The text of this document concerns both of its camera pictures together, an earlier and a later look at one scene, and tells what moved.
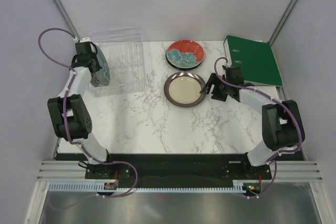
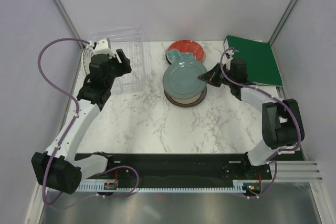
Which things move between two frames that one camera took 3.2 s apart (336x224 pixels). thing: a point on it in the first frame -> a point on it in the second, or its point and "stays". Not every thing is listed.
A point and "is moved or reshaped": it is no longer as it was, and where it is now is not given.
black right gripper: [213, 80] -> [210, 76]
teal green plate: [101, 77] is moved or reshaped
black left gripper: [97, 65] -> [124, 67]
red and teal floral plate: [185, 53] stays
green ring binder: [256, 60] stays
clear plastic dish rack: [126, 51] stays
